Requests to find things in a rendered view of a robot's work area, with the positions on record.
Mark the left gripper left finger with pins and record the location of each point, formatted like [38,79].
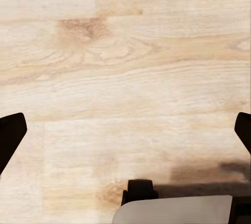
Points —
[12,130]

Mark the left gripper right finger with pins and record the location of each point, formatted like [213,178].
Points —
[243,129]

